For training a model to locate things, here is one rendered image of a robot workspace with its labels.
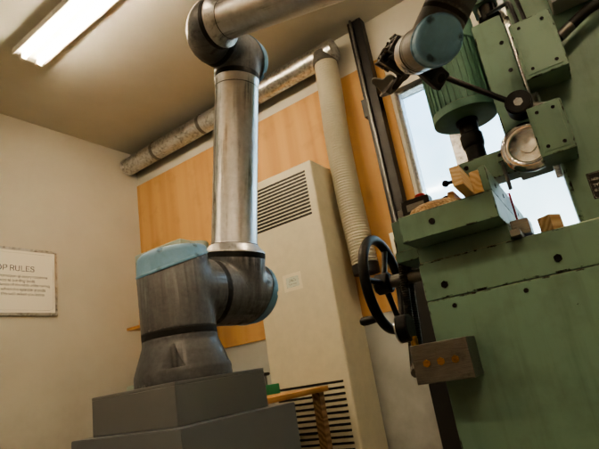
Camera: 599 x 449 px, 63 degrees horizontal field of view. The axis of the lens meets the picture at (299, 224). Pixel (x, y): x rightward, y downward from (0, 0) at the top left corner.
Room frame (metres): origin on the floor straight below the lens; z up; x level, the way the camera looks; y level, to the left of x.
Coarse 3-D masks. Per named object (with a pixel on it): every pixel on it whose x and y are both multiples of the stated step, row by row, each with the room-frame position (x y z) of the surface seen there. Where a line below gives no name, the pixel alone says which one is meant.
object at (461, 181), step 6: (450, 168) 0.90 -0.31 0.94; (456, 168) 0.90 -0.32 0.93; (450, 174) 0.90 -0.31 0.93; (456, 174) 0.90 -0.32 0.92; (462, 174) 0.91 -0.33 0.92; (456, 180) 0.90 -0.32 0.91; (462, 180) 0.89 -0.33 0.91; (468, 180) 0.95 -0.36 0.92; (456, 186) 0.91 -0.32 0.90; (462, 186) 0.91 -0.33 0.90; (468, 186) 0.93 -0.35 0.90; (462, 192) 0.95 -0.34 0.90; (468, 192) 0.96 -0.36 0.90
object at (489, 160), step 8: (496, 152) 1.18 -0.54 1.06; (472, 160) 1.21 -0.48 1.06; (480, 160) 1.20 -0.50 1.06; (488, 160) 1.19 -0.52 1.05; (496, 160) 1.18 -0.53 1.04; (464, 168) 1.22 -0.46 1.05; (472, 168) 1.21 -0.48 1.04; (488, 168) 1.19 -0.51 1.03; (496, 168) 1.18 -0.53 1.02; (496, 176) 1.19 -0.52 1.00; (504, 176) 1.19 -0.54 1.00; (512, 176) 1.20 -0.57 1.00; (520, 176) 1.21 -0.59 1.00
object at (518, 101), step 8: (448, 80) 1.11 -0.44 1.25; (456, 80) 1.10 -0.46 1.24; (472, 88) 1.08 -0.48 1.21; (480, 88) 1.07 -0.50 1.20; (488, 96) 1.07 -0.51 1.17; (496, 96) 1.06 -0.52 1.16; (504, 96) 1.05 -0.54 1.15; (512, 96) 1.03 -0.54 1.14; (520, 96) 1.02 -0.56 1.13; (528, 96) 1.01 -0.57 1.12; (512, 104) 1.03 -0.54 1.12; (520, 104) 1.02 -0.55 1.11; (528, 104) 1.01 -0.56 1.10; (536, 104) 1.02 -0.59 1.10; (512, 112) 1.03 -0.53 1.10; (520, 112) 1.03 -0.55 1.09; (520, 120) 1.07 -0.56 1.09
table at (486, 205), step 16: (480, 192) 0.97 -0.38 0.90; (432, 208) 1.02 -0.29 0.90; (448, 208) 1.00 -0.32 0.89; (464, 208) 0.99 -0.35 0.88; (480, 208) 0.97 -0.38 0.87; (496, 208) 0.96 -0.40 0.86; (400, 224) 1.06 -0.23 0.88; (416, 224) 1.04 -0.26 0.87; (432, 224) 1.02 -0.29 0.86; (448, 224) 1.01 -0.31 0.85; (464, 224) 0.99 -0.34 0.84; (480, 224) 1.01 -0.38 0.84; (496, 224) 1.03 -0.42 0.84; (416, 240) 1.05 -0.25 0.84; (432, 240) 1.08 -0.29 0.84; (448, 240) 1.10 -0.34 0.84; (400, 256) 1.28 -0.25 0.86; (416, 256) 1.26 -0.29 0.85
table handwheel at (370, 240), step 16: (368, 240) 1.33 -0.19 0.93; (384, 256) 1.44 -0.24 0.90; (368, 272) 1.28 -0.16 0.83; (384, 272) 1.41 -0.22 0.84; (416, 272) 1.33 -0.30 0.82; (368, 288) 1.28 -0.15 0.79; (384, 288) 1.38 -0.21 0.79; (400, 288) 1.50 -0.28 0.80; (368, 304) 1.29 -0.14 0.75; (400, 304) 1.49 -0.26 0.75; (384, 320) 1.32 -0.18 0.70
